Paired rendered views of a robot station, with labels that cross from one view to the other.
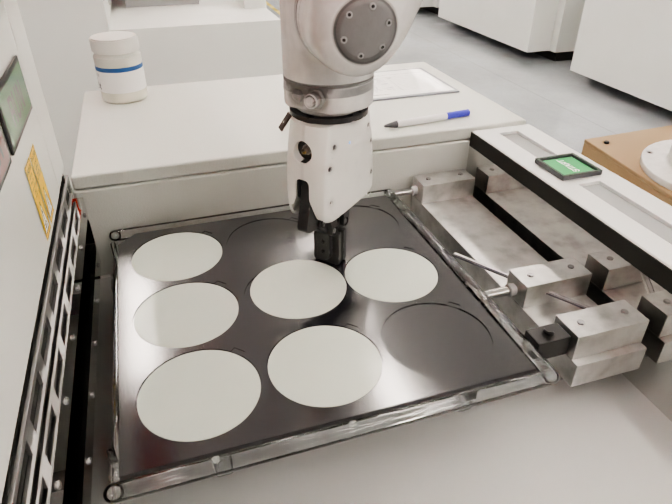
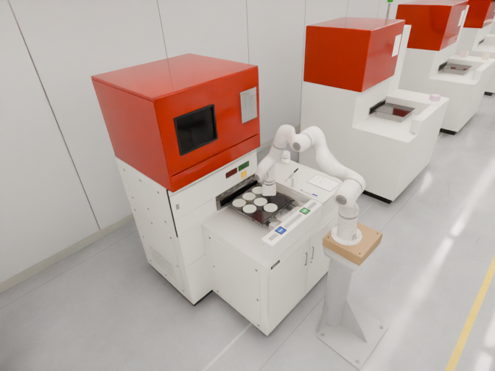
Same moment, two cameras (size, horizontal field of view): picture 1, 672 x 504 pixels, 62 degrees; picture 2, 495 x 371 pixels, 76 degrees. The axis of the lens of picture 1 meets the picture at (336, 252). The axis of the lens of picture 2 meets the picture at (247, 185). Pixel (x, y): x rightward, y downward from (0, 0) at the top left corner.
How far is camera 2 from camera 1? 2.01 m
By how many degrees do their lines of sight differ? 52
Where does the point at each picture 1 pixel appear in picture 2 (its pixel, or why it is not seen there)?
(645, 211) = (296, 220)
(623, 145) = not seen: hidden behind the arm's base
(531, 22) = not seen: outside the picture
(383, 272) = (269, 207)
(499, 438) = (258, 230)
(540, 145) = (312, 207)
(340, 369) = (249, 210)
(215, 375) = (241, 202)
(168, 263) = (255, 190)
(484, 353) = (261, 218)
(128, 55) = (285, 157)
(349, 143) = (267, 187)
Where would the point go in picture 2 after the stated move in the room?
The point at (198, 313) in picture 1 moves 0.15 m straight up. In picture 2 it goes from (249, 196) to (248, 180)
